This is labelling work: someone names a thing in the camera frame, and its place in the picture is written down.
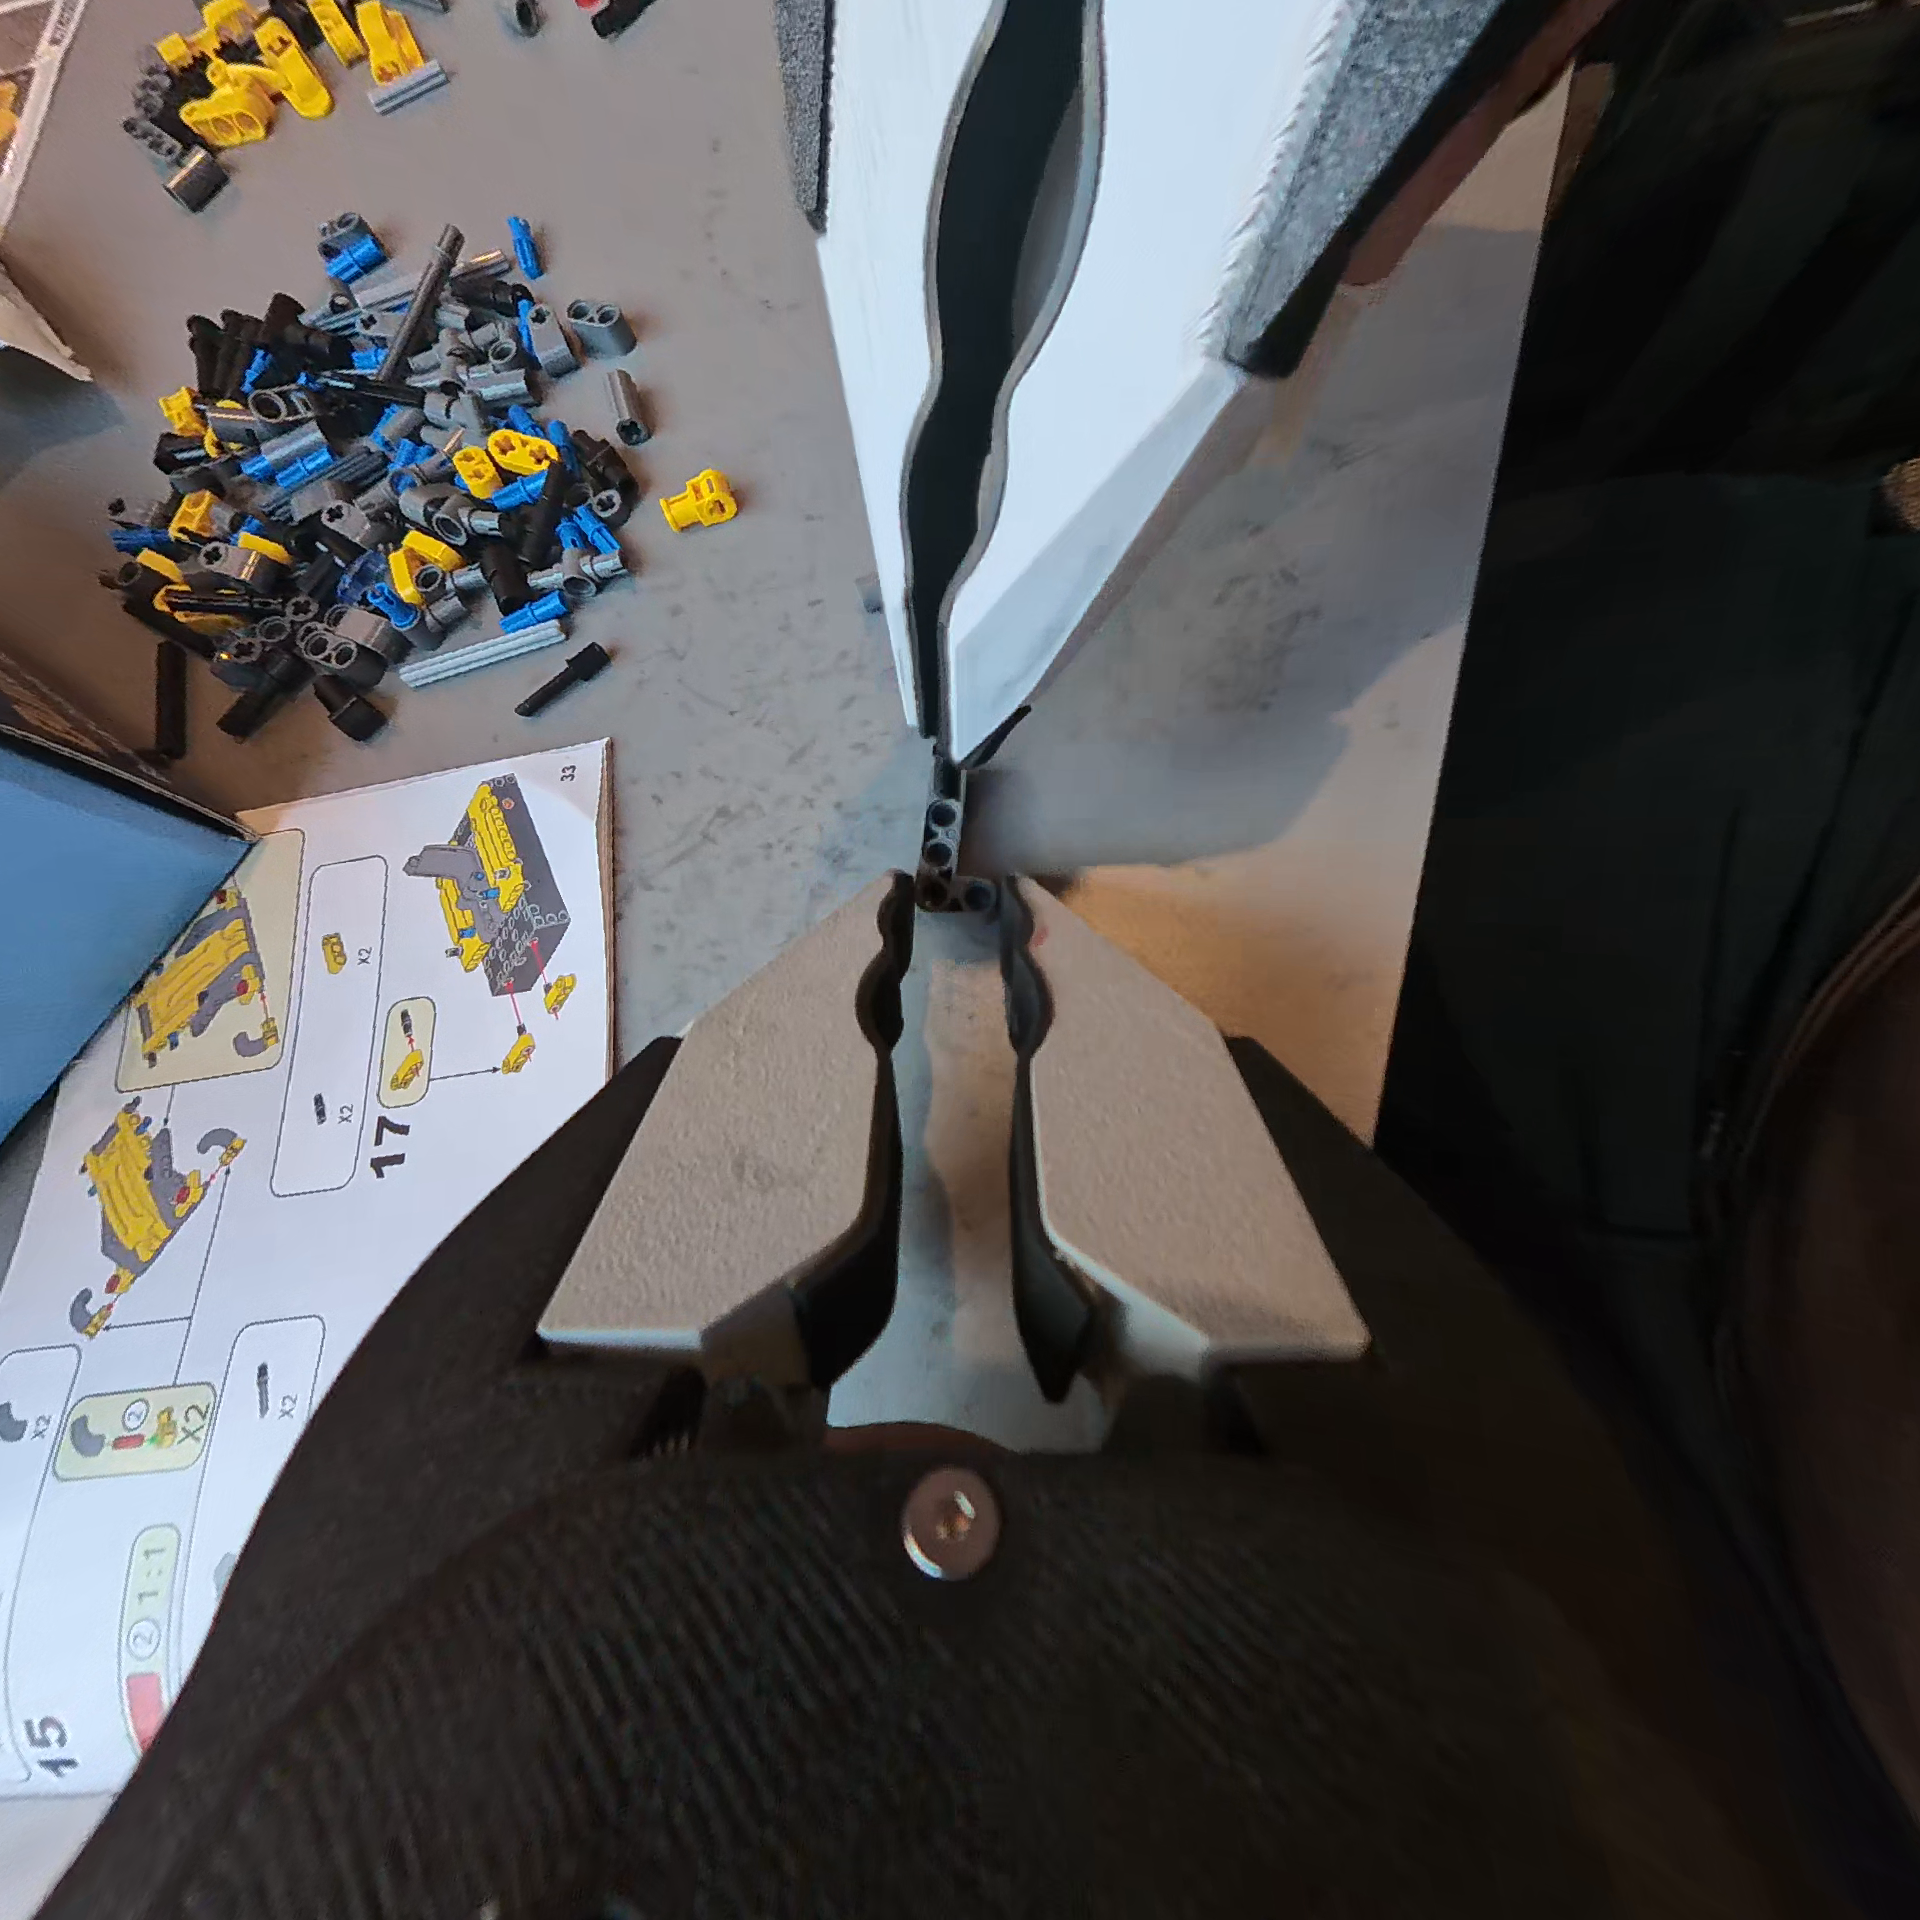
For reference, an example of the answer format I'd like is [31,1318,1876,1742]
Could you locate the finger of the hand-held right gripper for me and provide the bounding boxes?
[818,0,1038,754]
[932,0,1356,771]

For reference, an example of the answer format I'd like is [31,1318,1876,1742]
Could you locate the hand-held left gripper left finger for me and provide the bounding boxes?
[538,871,921,1389]

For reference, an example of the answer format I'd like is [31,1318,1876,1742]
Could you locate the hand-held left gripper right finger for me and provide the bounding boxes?
[1001,872,1373,1403]

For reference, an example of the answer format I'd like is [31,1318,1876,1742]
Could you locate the grey L-shaped beam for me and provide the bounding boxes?
[918,750,1001,916]

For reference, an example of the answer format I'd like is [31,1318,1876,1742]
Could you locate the grey desk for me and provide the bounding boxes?
[0,0,1574,1427]

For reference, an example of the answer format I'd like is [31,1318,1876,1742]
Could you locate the black long stop pin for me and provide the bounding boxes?
[513,642,610,719]

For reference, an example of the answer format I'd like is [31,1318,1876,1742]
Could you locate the person's black pants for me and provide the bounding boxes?
[1377,0,1920,1920]

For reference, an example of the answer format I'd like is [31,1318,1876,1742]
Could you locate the white building instruction booklet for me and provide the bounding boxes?
[0,735,617,1800]

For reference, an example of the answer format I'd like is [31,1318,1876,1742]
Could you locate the light grey ribbed axle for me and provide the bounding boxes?
[396,619,570,692]

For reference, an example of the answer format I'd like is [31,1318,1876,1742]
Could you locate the pile of mixed small pieces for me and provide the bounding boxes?
[103,211,649,759]

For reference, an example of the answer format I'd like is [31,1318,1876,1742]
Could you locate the cluster of yellow beam parts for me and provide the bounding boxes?
[123,0,453,213]

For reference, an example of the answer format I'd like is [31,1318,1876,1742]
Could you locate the blue cardboard kit box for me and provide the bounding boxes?
[0,652,255,1142]

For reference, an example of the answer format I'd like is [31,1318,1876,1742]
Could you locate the person's brown sweater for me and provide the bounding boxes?
[1726,900,1920,1920]

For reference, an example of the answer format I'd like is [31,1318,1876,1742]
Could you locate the empty clear plastic bag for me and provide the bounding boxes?
[0,262,97,384]

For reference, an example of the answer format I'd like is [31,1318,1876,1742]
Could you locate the small printed leaflet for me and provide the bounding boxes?
[0,0,77,232]

